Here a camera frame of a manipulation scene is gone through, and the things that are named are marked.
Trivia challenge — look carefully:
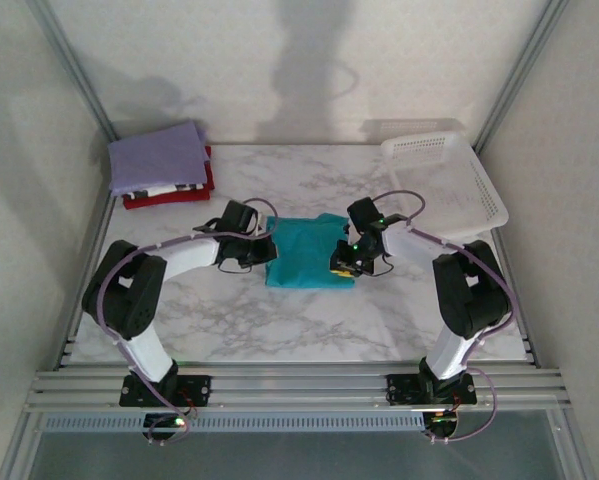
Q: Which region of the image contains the teal t-shirt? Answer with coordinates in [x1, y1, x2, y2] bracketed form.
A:
[264, 212, 356, 290]

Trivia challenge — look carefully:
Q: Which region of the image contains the white printed folded t-shirt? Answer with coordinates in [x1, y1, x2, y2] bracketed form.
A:
[123, 182, 206, 199]

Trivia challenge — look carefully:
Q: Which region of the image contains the white perforated plastic basket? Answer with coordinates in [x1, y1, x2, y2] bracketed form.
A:
[380, 130, 510, 240]

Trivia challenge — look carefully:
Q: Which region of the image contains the purple folded t-shirt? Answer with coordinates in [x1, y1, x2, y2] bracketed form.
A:
[107, 122, 213, 195]

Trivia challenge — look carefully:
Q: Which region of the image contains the small circuit board green LED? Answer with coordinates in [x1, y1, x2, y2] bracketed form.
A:
[143, 413, 189, 445]
[422, 410, 461, 444]

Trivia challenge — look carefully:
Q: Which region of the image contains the left gripper thin black cable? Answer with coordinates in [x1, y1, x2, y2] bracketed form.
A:
[216, 258, 254, 275]

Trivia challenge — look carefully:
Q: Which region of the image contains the gripper thin black cable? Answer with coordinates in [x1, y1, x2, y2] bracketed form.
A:
[364, 253, 396, 277]
[216, 258, 254, 275]

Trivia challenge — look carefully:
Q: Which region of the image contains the right gripper thin black cable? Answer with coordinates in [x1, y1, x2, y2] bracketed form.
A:
[364, 253, 396, 277]

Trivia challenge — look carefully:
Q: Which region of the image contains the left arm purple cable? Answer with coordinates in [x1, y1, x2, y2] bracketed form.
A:
[97, 198, 280, 446]

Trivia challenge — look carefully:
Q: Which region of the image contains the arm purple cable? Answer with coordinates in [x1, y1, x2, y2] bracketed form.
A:
[97, 198, 280, 446]
[373, 191, 516, 444]

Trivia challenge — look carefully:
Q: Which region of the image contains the aluminium front frame rail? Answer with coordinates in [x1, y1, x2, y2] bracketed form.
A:
[23, 367, 573, 414]

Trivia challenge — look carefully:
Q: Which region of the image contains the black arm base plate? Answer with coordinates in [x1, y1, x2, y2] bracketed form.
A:
[386, 372, 476, 406]
[118, 374, 213, 407]

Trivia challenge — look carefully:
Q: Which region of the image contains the grey slotted cable duct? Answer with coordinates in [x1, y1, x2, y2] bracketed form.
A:
[43, 412, 425, 434]

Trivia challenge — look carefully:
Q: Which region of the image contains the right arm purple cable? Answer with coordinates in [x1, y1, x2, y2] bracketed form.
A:
[373, 191, 516, 444]

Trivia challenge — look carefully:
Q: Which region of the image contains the aluminium upright frame post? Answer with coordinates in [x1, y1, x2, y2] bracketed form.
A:
[26, 0, 119, 145]
[472, 0, 570, 154]

